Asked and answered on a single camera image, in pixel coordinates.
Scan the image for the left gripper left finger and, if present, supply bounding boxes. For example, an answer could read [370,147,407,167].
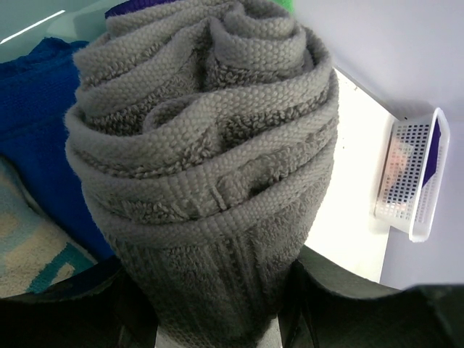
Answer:
[1,257,158,348]

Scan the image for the white plastic basket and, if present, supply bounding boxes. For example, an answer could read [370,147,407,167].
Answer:
[374,108,450,243]

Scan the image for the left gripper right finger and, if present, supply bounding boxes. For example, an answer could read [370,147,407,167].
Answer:
[278,246,463,348]

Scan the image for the grey towel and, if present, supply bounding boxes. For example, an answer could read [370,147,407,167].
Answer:
[65,1,339,347]

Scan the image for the beige patterned rolled towel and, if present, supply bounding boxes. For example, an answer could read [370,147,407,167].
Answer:
[1,158,97,298]

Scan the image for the pink towel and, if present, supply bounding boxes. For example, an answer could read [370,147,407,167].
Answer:
[385,136,415,183]

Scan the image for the blue translucent plastic bin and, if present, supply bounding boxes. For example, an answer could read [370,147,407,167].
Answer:
[1,0,120,62]

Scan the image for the green rolled towel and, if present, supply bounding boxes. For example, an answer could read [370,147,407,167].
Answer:
[271,0,294,17]

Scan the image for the purple towel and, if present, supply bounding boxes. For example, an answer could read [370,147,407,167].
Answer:
[423,120,442,186]
[104,0,172,19]

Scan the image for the purple rolled towel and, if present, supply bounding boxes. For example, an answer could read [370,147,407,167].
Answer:
[104,0,172,19]

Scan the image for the blue rolled towel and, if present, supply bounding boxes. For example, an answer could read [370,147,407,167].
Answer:
[1,38,113,260]

